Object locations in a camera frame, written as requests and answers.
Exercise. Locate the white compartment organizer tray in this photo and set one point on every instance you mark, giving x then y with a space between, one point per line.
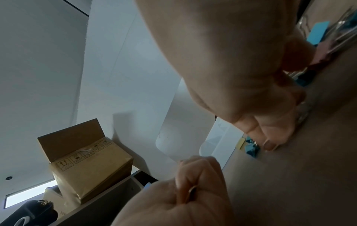
220 141

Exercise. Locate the ceiling light panel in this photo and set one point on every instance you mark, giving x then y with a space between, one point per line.
25 195

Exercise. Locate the person's left hand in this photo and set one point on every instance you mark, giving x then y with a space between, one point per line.
167 209

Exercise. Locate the group of coloured binder clips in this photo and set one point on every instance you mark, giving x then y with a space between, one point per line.
319 31

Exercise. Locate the person's right hand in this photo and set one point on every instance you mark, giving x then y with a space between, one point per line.
228 66

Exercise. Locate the handful of paper clips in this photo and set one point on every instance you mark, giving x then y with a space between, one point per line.
192 193

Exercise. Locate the tea bottle with blue cap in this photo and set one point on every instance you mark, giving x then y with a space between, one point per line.
147 186

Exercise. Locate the brown cardboard box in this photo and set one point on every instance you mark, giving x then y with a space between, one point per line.
89 172

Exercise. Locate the black bag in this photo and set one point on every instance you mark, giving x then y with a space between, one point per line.
30 214

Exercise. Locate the grey shelf unit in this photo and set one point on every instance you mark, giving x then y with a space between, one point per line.
111 198

